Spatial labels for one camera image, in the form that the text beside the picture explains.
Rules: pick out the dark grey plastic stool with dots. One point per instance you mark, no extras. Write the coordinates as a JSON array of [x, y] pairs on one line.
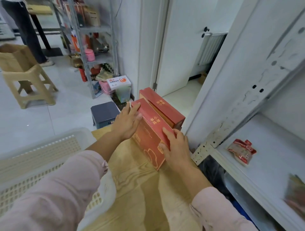
[[104, 114]]

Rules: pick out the green translucent plastic box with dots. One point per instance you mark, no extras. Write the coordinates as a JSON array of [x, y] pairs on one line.
[[124, 94]]

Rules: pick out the white metal shelf unit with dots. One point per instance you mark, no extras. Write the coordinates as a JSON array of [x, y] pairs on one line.
[[274, 154]]

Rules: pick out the open cardboard box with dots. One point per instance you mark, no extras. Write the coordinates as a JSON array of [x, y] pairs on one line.
[[14, 57]]

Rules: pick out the small cardboard box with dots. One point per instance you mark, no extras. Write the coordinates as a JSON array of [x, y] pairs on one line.
[[203, 78]]

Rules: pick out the brown and green packet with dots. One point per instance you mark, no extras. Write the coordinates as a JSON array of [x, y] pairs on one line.
[[296, 195]]

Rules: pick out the white door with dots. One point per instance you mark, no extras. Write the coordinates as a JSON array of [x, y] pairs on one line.
[[181, 47]]

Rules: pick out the white radiator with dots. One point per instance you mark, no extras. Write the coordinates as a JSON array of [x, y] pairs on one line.
[[212, 48]]

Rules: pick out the pink plastic container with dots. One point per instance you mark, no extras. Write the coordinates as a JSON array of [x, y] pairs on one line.
[[104, 88]]

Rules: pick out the person's right hand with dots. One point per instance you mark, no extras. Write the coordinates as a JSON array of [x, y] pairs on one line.
[[178, 150]]

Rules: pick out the red gift box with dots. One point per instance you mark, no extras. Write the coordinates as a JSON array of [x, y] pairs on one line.
[[150, 138], [164, 107]]

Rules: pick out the red fire extinguisher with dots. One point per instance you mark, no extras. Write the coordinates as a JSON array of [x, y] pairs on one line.
[[83, 74]]

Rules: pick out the red snack packet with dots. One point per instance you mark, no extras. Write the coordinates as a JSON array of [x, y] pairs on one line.
[[241, 151]]

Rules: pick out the white plastic basket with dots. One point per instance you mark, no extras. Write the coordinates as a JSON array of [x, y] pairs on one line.
[[35, 152]]

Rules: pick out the person's right thumb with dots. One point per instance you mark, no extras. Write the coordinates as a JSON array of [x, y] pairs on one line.
[[164, 147]]

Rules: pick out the beige plastic stool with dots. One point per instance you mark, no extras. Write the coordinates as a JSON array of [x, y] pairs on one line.
[[33, 76]]

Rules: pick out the pink jar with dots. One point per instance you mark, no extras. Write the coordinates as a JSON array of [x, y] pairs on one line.
[[90, 55]]

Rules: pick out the person's left thumb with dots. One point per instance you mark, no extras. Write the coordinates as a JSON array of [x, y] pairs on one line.
[[139, 116]]

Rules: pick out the orange bottle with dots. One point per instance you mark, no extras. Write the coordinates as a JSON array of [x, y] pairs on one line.
[[75, 43]]

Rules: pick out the person's left forearm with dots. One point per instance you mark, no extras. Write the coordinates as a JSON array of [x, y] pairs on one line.
[[59, 190]]

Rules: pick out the grey metal storage rack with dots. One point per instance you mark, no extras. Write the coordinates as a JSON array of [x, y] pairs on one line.
[[82, 47]]

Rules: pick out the wooden table with black leg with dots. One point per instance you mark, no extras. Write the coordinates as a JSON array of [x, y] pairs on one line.
[[44, 35]]

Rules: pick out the person's right forearm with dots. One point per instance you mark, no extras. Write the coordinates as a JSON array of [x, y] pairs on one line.
[[214, 209]]

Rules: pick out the white box with orange print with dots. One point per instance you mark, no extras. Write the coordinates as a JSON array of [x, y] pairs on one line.
[[119, 82]]

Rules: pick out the black plastic bag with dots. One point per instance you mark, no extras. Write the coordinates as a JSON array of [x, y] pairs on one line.
[[212, 173]]

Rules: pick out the person's left hand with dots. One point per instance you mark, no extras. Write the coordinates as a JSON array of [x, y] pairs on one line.
[[125, 122]]

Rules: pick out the brown cardboard box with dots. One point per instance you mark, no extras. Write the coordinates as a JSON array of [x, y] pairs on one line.
[[91, 16]]

